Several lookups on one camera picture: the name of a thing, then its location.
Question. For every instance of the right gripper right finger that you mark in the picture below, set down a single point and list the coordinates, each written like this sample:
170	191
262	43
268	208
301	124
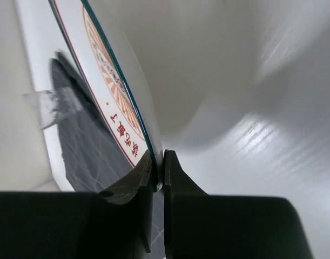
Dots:
186	216

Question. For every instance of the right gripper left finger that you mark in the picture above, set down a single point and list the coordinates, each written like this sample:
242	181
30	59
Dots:
130	202

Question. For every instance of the dark grey checked cloth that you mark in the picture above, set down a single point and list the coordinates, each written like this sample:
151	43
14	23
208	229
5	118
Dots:
93	160

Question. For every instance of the patterned glass plate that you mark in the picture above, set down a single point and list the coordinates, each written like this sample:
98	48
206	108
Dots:
111	71

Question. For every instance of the clear plastic cup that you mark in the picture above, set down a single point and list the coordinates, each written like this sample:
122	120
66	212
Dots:
52	106

